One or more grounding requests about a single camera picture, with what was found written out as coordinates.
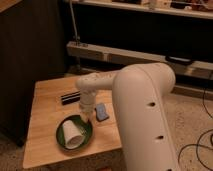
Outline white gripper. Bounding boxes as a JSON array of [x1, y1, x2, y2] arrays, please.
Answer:
[[79, 92, 96, 123]]

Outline green ceramic bowl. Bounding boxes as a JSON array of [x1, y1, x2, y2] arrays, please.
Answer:
[[56, 115, 93, 150]]

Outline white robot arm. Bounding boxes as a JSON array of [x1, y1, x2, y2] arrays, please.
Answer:
[[76, 63, 180, 171]]

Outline blue sponge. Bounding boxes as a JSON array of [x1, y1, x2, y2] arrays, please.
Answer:
[[95, 103, 109, 122]]

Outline black cylindrical object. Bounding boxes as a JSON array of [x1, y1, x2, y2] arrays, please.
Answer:
[[61, 91, 80, 105]]

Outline white paper cup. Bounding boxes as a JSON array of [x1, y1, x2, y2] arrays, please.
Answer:
[[62, 120, 84, 149]]

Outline wooden table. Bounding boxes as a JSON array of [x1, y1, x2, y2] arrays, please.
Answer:
[[23, 76, 121, 169]]

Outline metal pole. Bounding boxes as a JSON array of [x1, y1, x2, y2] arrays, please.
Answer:
[[69, 0, 87, 47]]

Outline dark cabinet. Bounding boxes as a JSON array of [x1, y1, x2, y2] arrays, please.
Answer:
[[0, 0, 66, 146]]

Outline grey long case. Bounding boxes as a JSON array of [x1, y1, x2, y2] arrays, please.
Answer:
[[66, 41, 213, 79]]

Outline upper wooden shelf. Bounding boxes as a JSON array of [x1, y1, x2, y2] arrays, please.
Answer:
[[63, 0, 213, 20]]

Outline black floor cables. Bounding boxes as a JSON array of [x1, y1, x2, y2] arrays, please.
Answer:
[[178, 87, 213, 164]]

